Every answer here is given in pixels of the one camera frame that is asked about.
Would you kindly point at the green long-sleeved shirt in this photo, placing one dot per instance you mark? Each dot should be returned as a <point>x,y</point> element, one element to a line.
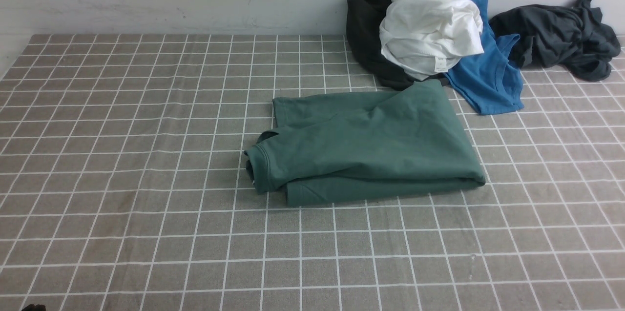
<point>343,147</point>

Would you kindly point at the grey robot arm, image left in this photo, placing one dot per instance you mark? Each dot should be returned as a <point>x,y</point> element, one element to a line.
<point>34,307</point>

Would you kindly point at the black garment behind white shirt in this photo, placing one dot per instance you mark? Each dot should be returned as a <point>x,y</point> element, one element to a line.
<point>362,32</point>

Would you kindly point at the white crumpled shirt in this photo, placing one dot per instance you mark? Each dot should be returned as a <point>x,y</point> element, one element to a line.
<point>427,37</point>

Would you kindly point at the blue t-shirt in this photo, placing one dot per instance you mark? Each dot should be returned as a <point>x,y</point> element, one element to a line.
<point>489,82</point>

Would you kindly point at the grey checkered tablecloth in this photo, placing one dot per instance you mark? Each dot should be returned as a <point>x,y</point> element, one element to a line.
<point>123,189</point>

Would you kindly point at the dark grey crumpled garment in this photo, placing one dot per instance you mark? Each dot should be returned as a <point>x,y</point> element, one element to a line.
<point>574,37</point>

